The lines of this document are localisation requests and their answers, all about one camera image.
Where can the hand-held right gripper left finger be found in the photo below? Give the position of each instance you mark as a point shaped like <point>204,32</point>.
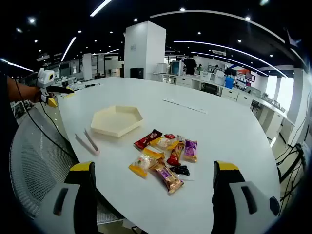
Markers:
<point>73,219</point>

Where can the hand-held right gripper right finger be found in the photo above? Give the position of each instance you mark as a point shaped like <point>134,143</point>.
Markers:
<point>236,224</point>

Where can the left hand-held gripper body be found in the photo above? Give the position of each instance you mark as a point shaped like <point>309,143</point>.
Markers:
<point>46,76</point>

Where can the pink food tongs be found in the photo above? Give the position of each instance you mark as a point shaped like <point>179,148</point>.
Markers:
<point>91,140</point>

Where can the cream hexagonal tray container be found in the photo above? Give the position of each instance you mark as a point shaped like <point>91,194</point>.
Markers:
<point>117,120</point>

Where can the small black food packet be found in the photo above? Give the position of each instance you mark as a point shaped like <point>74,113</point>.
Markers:
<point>181,170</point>

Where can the gold-purple food bar packet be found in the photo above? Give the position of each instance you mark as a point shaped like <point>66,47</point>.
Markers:
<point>168,178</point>

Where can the purple food packet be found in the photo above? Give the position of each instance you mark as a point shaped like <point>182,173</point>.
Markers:
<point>190,150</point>

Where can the red-orange food packet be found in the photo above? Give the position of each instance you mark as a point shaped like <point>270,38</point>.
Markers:
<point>175,157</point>

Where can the dark red food bar packet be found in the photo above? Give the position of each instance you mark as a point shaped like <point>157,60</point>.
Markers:
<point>147,139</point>

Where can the small white-blue candy food packet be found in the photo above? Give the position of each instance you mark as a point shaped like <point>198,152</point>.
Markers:
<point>181,138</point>

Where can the clear orange-ended food packet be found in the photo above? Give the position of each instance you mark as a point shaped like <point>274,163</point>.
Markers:
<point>163,143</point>

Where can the small red food packet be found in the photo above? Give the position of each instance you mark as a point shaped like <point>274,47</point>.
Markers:
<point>169,136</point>

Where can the person's left hand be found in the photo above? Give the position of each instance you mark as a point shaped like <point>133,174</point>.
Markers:
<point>37,96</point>

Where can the black flat device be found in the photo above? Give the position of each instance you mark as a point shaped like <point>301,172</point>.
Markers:
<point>92,85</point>

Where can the grey mesh office chair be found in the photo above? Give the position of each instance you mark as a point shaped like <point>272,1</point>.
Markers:
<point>36,165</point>

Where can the black floor cabinet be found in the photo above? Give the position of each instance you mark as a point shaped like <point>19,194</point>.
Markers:
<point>136,73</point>

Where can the white square pillar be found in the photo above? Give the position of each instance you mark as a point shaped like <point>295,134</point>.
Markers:
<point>146,48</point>

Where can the white desktop monitor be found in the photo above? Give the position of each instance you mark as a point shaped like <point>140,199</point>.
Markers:
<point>176,68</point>

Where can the long white office counter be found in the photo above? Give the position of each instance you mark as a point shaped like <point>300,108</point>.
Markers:
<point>231,93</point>

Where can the blue storage box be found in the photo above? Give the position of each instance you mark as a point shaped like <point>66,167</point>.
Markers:
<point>229,83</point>

